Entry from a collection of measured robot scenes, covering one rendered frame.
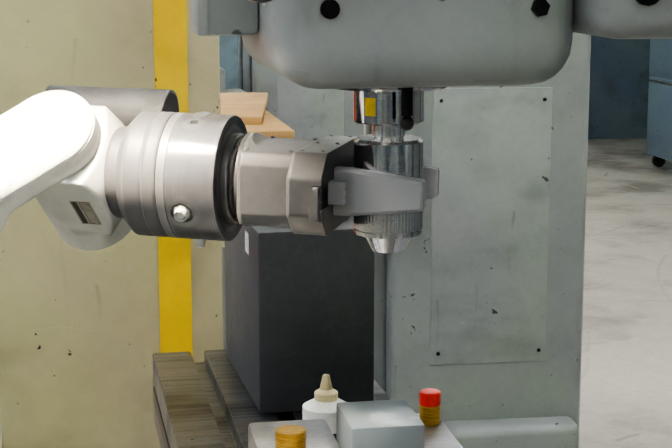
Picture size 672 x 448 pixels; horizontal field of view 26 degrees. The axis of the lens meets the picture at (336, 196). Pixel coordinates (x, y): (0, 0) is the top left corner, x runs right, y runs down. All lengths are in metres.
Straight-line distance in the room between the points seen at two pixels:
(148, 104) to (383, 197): 0.20
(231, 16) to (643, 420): 3.63
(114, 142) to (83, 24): 1.66
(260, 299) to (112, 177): 0.46
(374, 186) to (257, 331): 0.53
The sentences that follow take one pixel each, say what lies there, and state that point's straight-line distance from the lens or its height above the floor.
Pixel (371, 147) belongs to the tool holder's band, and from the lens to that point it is 0.96.
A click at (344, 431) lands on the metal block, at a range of 1.05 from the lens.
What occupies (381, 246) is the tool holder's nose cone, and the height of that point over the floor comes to 1.20.
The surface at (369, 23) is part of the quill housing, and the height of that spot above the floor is 1.35.
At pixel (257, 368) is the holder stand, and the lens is 1.47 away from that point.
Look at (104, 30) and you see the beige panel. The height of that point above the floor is 1.24.
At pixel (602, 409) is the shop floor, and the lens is 4.56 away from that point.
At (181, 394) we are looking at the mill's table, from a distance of 1.55.
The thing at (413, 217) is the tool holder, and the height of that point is 1.22.
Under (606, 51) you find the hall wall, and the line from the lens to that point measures 10.73.
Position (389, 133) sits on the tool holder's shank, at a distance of 0.97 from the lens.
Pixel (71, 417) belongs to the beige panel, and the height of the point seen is 0.52.
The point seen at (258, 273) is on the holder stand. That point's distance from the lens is 1.44.
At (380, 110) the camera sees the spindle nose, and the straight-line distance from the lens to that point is 0.96.
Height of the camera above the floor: 1.40
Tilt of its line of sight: 10 degrees down
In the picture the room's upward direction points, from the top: straight up
